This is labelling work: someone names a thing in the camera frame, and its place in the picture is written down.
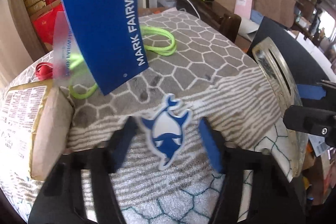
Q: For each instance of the red collection gift box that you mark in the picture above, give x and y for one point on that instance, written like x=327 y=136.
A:
x=44 y=24

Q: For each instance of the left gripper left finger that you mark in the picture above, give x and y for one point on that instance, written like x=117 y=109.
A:
x=105 y=159

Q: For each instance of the tan paper package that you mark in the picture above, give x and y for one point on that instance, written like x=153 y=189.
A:
x=35 y=121

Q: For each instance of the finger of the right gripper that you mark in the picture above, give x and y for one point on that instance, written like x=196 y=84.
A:
x=313 y=121
x=317 y=91

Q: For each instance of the red ribbon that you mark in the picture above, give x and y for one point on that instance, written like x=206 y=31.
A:
x=44 y=71

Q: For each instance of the pink booklet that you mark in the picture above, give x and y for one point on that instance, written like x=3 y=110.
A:
x=243 y=8

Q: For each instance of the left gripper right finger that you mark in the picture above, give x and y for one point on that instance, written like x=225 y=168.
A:
x=222 y=160

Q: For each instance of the blue Mark Fairwhale card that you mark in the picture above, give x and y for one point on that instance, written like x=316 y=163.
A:
x=109 y=37

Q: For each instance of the blue whale sticker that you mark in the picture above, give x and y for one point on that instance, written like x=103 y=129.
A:
x=166 y=132

